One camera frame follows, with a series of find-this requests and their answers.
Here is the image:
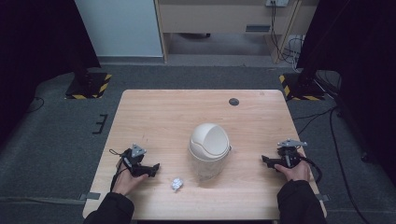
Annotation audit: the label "light wooden desk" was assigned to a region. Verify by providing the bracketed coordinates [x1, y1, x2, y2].
[154, 0, 319, 65]

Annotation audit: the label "grey power strip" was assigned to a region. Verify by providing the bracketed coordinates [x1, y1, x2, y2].
[264, 0, 290, 8]

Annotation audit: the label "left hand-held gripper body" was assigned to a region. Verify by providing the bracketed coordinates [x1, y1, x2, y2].
[120, 143, 152, 178]

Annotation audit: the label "black cables under desk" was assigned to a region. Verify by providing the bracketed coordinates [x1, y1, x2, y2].
[269, 2, 305, 65]

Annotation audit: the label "right hand-held gripper black cable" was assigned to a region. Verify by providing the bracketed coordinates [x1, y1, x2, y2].
[299, 154, 323, 185]

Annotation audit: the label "left hand-held gripper black cable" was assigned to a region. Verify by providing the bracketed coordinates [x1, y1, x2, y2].
[108, 148, 129, 192]

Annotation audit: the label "person's right hand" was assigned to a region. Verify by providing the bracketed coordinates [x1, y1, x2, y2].
[274, 151, 313, 183]

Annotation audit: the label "crumpled white paper ball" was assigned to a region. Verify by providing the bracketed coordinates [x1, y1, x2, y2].
[170, 176, 184, 193]

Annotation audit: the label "hand-held gripper black cable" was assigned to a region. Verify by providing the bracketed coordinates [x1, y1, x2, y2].
[299, 154, 323, 185]
[108, 148, 129, 192]

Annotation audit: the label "black floor cable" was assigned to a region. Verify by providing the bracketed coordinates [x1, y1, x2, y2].
[25, 95, 46, 114]
[292, 105, 372, 224]

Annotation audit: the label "person's left hand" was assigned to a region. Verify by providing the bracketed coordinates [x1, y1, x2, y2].
[111, 168, 150, 197]

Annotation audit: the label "white panel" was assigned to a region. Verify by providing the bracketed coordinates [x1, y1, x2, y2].
[74, 0, 164, 58]

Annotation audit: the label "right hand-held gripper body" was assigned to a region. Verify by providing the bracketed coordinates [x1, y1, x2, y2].
[273, 138, 308, 170]

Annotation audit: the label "small bin with white lid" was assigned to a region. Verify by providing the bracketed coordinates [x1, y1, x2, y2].
[188, 122, 233, 183]

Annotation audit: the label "black curtain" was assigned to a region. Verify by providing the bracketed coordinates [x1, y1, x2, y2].
[295, 0, 396, 188]
[0, 0, 103, 147]

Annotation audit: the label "black stand base striped edge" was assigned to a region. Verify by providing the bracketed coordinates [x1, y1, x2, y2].
[278, 72, 327, 103]
[64, 71, 113, 101]

